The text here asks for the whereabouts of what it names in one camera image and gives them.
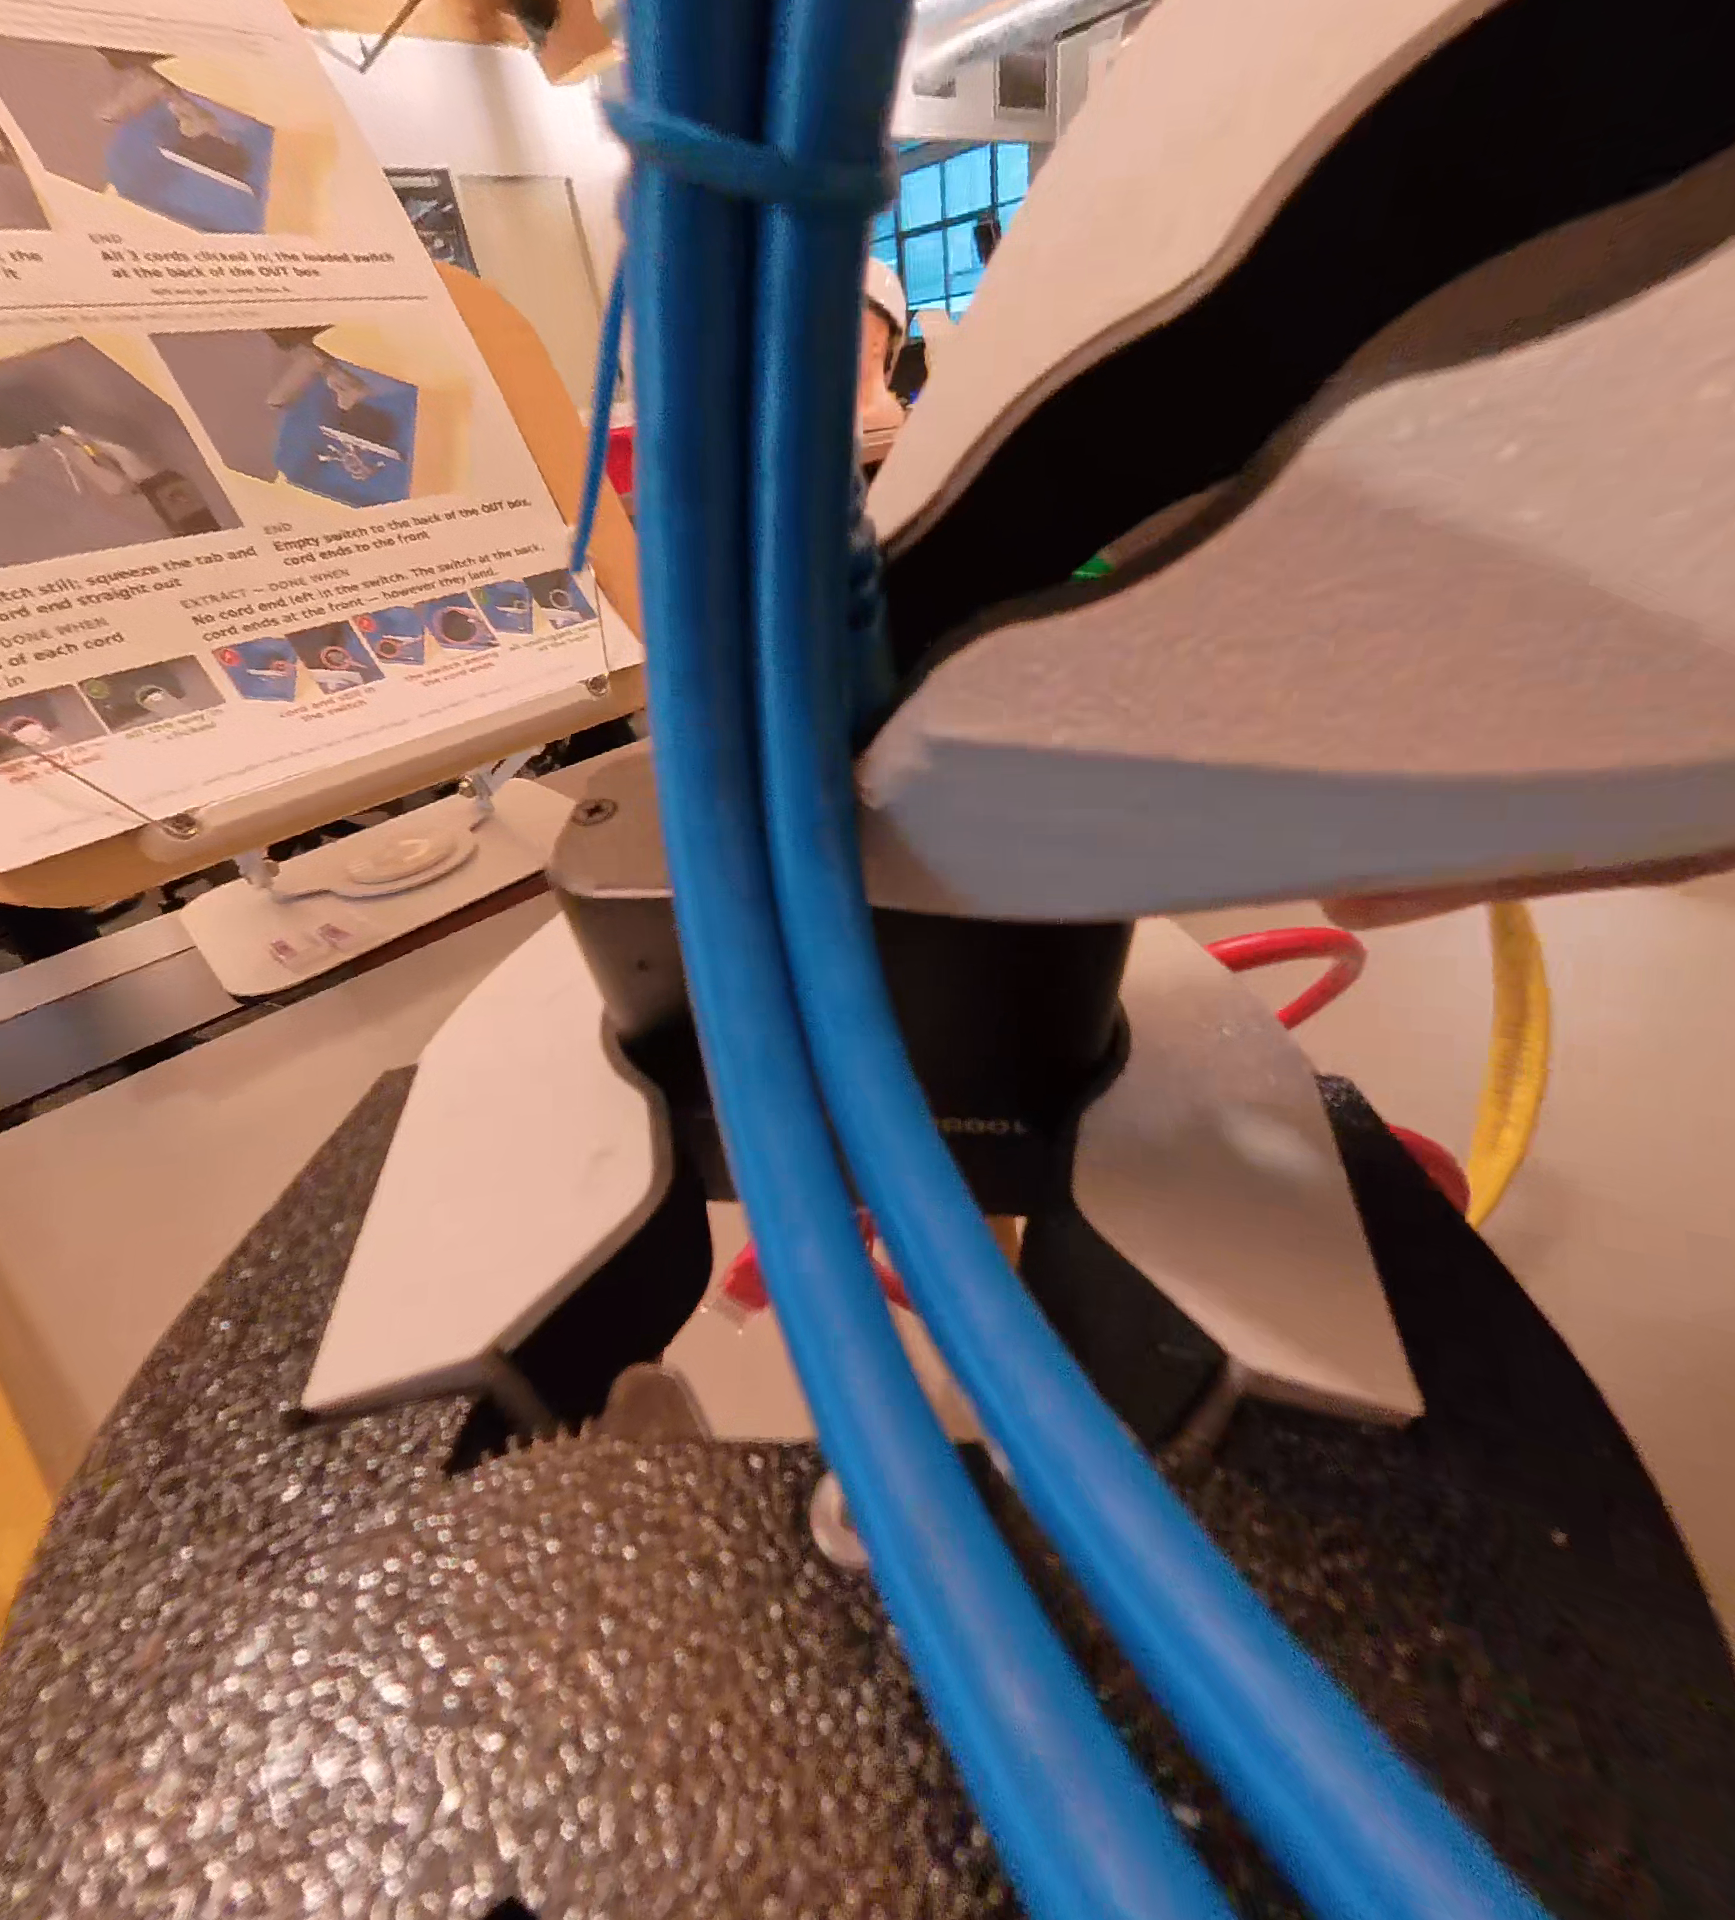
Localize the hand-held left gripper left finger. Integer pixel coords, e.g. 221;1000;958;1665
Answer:
302;915;709;1430

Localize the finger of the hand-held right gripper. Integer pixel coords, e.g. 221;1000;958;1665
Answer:
857;164;1735;923
864;0;1735;682

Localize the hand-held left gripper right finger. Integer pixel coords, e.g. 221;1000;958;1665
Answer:
1026;917;1426;1454

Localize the red ethernet cable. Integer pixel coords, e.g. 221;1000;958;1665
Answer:
719;927;1472;1326

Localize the black ethernet splitter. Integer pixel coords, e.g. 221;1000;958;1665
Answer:
548;750;1134;1219

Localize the yellow ethernet cable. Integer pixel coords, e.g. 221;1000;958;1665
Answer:
1464;900;1554;1228

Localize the blue ethernet cable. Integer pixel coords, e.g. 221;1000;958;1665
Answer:
566;0;1559;1920

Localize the person's right hand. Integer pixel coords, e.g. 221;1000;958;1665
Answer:
1324;882;1520;933

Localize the mannequin head with white helmet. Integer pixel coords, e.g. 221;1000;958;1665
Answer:
859;256;919;439

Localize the white stand base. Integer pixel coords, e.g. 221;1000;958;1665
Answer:
181;778;581;1002

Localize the printed instruction sheet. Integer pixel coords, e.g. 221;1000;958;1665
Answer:
0;0;647;875

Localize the silver ventilation duct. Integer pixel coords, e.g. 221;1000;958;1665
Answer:
910;0;1161;95

